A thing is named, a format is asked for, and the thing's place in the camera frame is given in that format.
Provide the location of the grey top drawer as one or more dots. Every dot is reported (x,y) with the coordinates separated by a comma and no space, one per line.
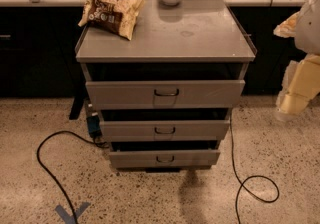
(165,94)

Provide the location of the blue power adapter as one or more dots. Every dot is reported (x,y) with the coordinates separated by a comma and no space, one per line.
(93,125)

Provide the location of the grey bottom drawer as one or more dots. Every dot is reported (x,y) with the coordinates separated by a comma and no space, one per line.
(163,159)

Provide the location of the brown yellow chip bag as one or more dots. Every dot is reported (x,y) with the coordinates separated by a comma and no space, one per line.
(116,16)

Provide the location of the grey drawer cabinet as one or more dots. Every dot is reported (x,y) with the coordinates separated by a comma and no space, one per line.
(194,40)

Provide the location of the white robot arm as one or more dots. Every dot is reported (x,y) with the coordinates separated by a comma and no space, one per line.
(304,27)

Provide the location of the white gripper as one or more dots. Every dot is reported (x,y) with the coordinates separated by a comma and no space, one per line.
(309,31)

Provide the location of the grey drawer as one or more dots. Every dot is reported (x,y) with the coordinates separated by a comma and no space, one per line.
(163,159)
(165,94)
(185,130)

